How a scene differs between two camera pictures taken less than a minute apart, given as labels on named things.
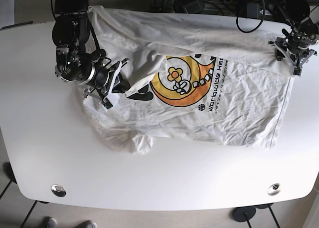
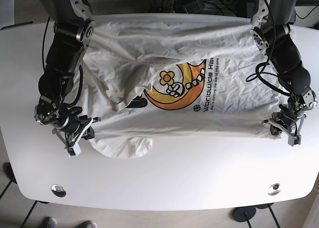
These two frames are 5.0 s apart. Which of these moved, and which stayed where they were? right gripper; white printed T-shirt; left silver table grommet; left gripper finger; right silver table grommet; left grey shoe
Moved: right gripper; left gripper finger
Stayed: left silver table grommet; left grey shoe; white printed T-shirt; right silver table grommet
